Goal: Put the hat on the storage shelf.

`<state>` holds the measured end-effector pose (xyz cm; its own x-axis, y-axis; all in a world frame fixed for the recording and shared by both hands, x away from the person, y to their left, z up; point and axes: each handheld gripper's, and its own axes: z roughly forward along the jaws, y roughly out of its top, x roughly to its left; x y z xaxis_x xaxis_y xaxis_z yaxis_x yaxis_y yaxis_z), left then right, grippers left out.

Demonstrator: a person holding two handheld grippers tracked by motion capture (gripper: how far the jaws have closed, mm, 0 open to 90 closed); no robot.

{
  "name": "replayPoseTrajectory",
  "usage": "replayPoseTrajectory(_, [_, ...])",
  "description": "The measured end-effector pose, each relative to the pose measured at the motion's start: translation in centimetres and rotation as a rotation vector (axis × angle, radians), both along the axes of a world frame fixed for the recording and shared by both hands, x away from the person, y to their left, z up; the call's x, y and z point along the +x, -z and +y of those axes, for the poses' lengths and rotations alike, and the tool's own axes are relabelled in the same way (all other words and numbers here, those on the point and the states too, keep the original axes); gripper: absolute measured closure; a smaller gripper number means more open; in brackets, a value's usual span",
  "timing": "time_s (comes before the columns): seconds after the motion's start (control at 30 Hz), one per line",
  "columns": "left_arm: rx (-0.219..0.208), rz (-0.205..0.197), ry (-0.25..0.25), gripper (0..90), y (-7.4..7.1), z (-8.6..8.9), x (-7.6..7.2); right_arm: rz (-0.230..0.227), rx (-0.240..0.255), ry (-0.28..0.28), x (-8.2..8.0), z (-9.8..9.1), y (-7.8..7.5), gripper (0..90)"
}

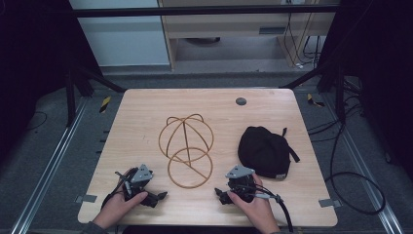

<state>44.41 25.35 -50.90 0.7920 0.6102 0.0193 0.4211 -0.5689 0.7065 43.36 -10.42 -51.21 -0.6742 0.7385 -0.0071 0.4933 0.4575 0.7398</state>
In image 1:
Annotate person's right hand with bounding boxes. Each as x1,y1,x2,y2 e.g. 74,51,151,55
226,173,281,234

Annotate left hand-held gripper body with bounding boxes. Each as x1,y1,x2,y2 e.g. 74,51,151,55
121,164,155,203

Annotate dark curtain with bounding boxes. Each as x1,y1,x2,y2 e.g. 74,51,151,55
317,0,413,183
0,0,104,164

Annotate black metal frame stand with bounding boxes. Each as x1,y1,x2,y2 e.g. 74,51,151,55
63,59,127,129
278,59,348,124

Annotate person's left hand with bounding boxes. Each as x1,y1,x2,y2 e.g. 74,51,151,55
93,167,149,230

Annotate wooden wire hat rack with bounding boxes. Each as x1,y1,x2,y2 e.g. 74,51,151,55
158,113,215,190

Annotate black horizontal frame bar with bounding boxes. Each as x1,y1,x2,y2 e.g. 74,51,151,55
68,4,341,19

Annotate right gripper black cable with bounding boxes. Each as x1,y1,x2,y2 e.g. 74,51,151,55
233,182,295,234

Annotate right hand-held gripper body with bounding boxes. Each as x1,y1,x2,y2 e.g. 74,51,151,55
225,164,258,205

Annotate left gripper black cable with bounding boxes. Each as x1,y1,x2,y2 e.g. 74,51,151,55
100,170,133,210

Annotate light wooden desk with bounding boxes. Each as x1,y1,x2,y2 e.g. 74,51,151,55
157,0,339,71

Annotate yellow black striped tape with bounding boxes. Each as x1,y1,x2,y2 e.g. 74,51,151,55
98,95,112,114
306,93,325,108

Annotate bundle of black floor cables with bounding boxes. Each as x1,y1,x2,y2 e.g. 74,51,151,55
306,77,364,144

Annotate black cap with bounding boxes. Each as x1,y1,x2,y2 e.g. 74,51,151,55
237,125,301,180

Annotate cables hanging behind desk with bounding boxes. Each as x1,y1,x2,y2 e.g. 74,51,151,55
282,12,323,70

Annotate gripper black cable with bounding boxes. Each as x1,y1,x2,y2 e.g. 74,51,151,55
233,182,295,234
100,170,133,210

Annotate grey metal table bracket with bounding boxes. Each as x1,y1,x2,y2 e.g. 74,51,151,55
75,194,98,205
318,198,343,209

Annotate white cabinet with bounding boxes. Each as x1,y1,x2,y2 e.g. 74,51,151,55
68,0,171,68

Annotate black looped floor cable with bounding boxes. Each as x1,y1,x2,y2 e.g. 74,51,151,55
323,121,388,216

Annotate aluminium floor rail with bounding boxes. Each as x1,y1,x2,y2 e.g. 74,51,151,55
10,97,90,234
320,92,405,234

